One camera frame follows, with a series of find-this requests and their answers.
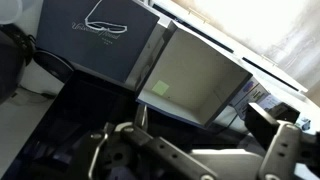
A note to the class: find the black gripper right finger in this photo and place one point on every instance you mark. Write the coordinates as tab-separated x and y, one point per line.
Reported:
280	160

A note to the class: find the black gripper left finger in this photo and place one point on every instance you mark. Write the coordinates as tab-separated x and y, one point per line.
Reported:
165	153

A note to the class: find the small printed booklet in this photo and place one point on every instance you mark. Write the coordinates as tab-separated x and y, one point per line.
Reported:
253	91

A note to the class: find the dark blue box lid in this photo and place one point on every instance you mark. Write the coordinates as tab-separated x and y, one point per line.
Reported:
106	36

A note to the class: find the black TV screen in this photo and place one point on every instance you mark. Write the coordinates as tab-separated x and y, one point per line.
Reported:
44	133

